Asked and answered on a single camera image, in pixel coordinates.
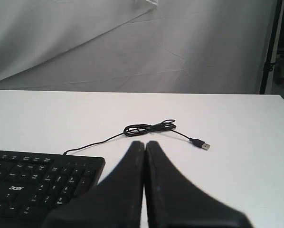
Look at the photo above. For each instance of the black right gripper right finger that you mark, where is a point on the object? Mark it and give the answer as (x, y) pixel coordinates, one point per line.
(174, 202)

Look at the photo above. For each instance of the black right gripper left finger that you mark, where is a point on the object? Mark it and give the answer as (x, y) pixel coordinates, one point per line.
(116, 202)

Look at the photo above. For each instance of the black acer keyboard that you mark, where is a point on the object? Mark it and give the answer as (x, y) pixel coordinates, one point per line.
(33, 184)

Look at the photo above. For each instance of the grey backdrop cloth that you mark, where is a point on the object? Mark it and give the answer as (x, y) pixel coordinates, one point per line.
(160, 46)

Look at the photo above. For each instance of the black stand pole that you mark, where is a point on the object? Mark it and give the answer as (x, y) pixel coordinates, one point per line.
(274, 59)

